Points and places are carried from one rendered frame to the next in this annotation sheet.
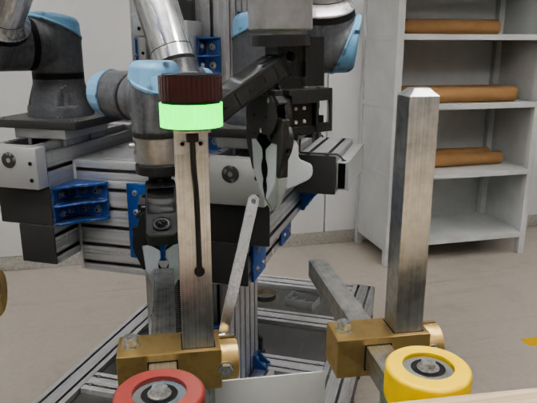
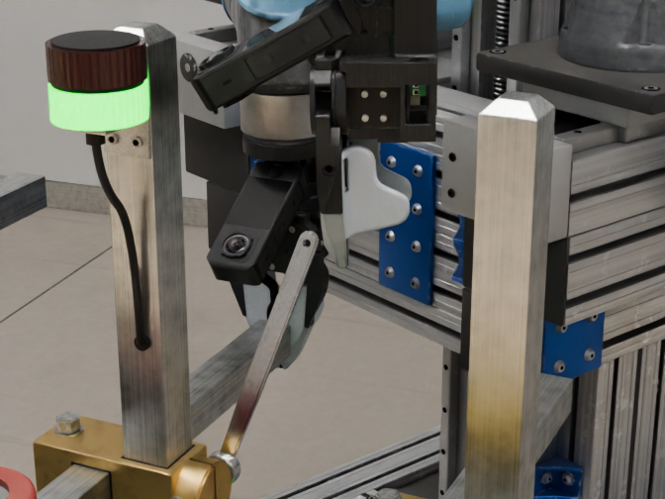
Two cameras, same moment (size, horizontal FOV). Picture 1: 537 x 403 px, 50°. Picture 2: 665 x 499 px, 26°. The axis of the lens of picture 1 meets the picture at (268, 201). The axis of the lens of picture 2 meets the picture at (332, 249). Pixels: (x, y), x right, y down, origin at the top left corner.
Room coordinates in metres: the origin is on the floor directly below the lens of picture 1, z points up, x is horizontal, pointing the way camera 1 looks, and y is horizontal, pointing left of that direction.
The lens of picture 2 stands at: (-0.07, -0.53, 1.36)
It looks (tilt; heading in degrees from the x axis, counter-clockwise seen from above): 21 degrees down; 35
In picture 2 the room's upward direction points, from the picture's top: straight up
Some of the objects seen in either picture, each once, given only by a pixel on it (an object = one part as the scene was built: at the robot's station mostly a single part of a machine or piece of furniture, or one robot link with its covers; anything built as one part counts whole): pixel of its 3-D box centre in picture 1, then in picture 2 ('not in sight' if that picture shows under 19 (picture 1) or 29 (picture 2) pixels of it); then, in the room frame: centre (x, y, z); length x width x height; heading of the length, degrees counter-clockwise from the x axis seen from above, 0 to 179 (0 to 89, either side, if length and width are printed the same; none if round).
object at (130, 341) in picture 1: (130, 341); (68, 423); (0.59, 0.16, 0.88); 0.02 x 0.02 x 0.01
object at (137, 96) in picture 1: (154, 98); (281, 17); (0.87, 0.17, 1.12); 0.09 x 0.08 x 0.11; 45
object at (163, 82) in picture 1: (190, 87); (96, 59); (0.55, 0.07, 1.16); 0.06 x 0.06 x 0.02
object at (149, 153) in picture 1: (156, 150); (281, 110); (0.87, 0.17, 1.04); 0.08 x 0.08 x 0.05
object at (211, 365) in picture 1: (178, 362); (130, 477); (0.59, 0.10, 0.85); 0.13 x 0.06 x 0.05; 100
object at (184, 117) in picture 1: (191, 113); (99, 100); (0.55, 0.07, 1.14); 0.06 x 0.06 x 0.02
